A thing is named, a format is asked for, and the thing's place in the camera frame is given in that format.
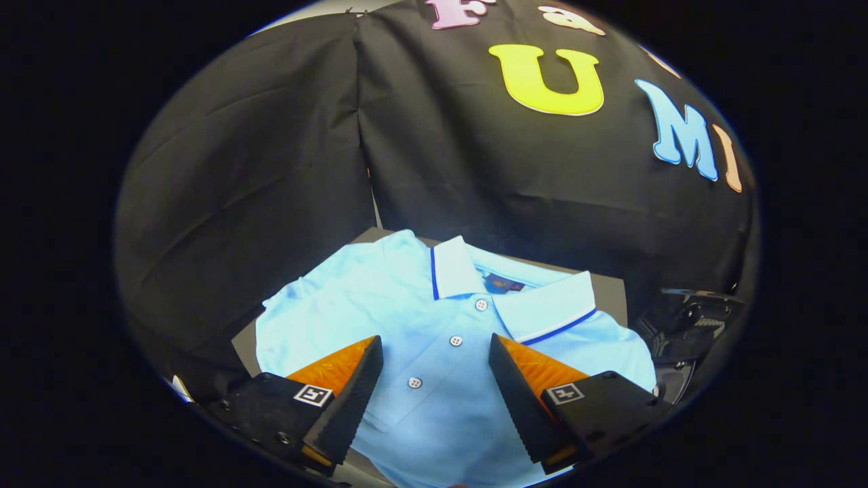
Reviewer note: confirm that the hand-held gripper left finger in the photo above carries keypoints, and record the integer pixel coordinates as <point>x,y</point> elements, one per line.
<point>349,407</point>

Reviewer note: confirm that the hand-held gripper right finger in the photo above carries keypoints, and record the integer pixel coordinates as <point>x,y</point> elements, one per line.
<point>522,407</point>

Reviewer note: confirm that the light blue polo shirt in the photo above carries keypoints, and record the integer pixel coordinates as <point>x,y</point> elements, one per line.
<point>407,305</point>

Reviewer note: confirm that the grey cabinet with dark top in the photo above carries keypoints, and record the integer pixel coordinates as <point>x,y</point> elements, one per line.
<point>609,295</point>

